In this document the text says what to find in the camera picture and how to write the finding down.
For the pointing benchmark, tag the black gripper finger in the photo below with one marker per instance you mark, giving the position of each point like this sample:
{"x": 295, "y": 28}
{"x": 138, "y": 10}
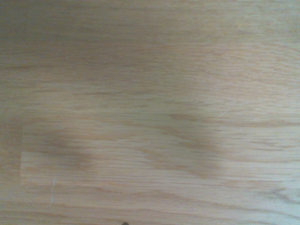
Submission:
{"x": 125, "y": 223}

